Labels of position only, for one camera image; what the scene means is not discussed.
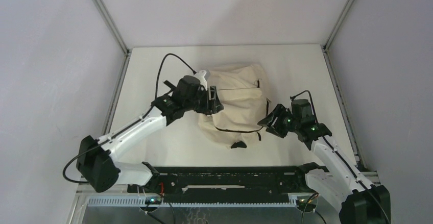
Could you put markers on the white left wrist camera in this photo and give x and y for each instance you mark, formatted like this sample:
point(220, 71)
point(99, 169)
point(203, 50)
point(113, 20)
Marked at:
point(203, 76)

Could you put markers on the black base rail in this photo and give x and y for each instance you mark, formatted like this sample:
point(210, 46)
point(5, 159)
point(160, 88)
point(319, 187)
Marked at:
point(263, 185)

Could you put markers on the cream canvas student bag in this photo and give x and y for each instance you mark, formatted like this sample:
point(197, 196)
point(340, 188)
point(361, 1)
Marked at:
point(243, 89)

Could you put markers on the aluminium frame left post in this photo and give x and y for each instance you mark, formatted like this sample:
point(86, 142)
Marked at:
point(110, 24)

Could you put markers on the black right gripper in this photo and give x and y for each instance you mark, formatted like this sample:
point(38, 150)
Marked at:
point(268, 120)

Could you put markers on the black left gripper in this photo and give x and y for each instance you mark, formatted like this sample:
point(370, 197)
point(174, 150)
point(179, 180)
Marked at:
point(211, 106)

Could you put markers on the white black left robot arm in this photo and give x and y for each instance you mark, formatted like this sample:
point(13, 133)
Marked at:
point(98, 159)

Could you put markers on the aluminium frame right post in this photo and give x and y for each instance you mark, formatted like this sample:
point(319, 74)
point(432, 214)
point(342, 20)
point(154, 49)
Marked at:
point(334, 31)

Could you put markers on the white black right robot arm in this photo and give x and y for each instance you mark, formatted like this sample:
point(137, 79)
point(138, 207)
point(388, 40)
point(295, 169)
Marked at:
point(341, 184)

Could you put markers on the aluminium frame post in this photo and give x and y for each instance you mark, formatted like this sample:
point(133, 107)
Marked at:
point(110, 24)
point(334, 31)

